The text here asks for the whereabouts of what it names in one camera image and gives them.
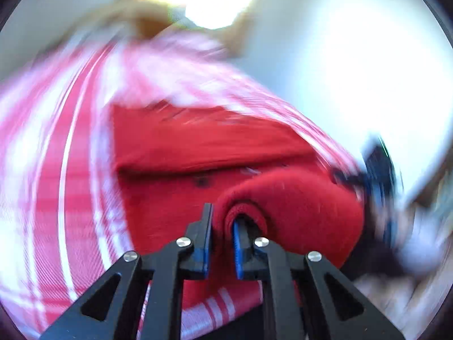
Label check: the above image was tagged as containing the red knitted sweater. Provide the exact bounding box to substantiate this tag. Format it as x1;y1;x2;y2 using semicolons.
108;101;366;310

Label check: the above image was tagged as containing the red white plaid bedspread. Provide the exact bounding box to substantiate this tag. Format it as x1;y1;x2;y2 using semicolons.
1;33;356;339

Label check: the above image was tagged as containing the cream wooden headboard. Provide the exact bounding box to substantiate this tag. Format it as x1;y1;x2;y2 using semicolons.
88;0;199;43

